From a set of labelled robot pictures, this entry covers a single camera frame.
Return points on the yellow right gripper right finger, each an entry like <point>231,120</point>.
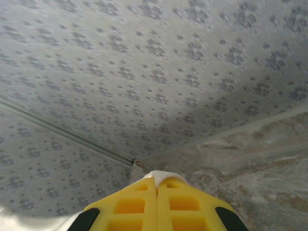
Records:
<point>183,216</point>

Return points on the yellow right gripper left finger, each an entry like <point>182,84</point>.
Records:
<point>134,216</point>

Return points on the white t-shirt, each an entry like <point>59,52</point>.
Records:
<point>160,175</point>

